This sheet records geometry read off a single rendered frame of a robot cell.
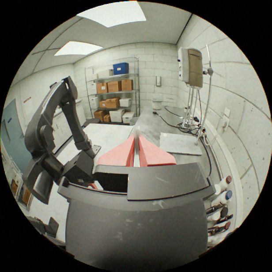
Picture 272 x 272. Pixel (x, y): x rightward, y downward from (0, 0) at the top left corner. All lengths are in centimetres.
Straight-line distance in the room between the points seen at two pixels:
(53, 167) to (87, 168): 9
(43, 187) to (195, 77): 61
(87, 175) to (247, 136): 63
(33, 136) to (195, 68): 59
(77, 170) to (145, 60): 257
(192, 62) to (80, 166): 55
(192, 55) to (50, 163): 63
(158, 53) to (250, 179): 268
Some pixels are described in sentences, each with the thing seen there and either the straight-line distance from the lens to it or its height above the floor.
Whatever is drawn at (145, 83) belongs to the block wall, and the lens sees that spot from 256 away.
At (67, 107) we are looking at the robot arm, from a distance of 41.
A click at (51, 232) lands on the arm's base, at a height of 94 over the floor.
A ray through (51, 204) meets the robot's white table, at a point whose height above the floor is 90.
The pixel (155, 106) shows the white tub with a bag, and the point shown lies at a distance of 119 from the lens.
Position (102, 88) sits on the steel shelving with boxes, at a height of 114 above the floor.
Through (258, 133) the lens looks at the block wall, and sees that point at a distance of 52.
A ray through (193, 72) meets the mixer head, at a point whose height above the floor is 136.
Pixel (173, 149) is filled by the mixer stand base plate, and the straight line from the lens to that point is 59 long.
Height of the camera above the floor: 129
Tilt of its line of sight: 36 degrees down
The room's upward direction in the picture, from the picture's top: 2 degrees counter-clockwise
